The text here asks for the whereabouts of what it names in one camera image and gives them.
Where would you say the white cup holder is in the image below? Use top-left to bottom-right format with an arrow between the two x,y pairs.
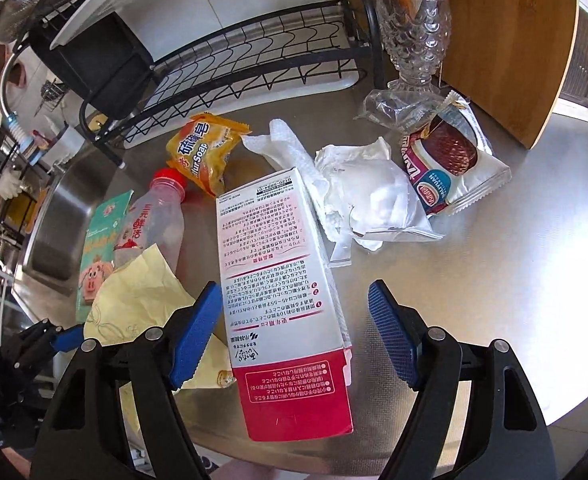
47,125 -> 85,165

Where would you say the white crumpled tissue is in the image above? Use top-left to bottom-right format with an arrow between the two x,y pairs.
243,119 -> 443,268

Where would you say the red cap milk bottle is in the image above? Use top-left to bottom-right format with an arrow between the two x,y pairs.
114,167 -> 187,271

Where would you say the black side shelf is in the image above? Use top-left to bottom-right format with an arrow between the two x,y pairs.
0,130 -> 49,248

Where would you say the clear plastic bag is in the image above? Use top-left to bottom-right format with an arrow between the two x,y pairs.
357,89 -> 444,134

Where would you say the black dish rack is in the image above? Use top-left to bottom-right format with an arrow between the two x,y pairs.
25,0 -> 385,162

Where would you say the yellow crumpled paper sheet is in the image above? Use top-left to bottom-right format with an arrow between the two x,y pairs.
84,245 -> 235,390

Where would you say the crystal glass utensil holder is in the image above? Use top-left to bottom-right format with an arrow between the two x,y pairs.
376,0 -> 452,91

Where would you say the green pig carton box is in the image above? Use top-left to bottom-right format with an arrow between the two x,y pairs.
75,191 -> 134,323

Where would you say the red white snack bag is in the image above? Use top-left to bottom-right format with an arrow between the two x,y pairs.
400,91 -> 512,216

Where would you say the white glove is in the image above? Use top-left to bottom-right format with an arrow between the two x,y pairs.
0,168 -> 23,200

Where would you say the yellow soap wrapper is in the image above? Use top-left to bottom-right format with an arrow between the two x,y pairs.
166,112 -> 251,197

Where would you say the red white carton box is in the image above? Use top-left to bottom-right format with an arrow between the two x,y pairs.
216,168 -> 353,442

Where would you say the steel sink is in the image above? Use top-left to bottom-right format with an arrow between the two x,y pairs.
13,144 -> 125,296

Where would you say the yellow sponge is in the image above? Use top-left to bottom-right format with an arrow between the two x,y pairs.
87,112 -> 108,133

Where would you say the wooden cutting board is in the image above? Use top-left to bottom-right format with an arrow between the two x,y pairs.
435,0 -> 579,148

